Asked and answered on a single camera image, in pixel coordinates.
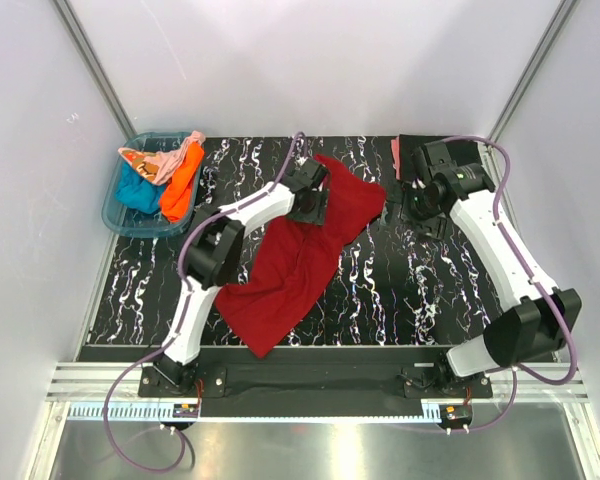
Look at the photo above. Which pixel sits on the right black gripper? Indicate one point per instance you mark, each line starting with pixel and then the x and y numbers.
pixel 411 209

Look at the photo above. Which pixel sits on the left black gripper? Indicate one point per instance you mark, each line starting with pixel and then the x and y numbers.
pixel 309 209

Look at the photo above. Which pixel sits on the red t shirt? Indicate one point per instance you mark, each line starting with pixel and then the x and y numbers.
pixel 296 261

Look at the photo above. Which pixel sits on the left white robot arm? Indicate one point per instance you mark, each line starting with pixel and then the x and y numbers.
pixel 211 254

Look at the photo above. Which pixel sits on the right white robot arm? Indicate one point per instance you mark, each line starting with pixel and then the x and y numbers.
pixel 537 316

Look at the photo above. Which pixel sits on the folded black t shirt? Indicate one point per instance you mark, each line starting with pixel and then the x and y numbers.
pixel 460 152

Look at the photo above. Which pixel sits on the orange t shirt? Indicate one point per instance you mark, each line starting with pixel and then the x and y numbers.
pixel 176 198

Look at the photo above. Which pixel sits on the pink printed t shirt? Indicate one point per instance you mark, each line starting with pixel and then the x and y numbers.
pixel 155 156

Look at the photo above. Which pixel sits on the blue t shirt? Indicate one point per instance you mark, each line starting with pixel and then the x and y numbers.
pixel 134 192

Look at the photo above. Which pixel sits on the blue plastic bin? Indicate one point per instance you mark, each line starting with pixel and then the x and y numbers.
pixel 131 223

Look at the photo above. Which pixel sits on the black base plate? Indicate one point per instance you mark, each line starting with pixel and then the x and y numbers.
pixel 314 382

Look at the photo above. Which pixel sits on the white slotted cable duct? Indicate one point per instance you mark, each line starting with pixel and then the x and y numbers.
pixel 179 413

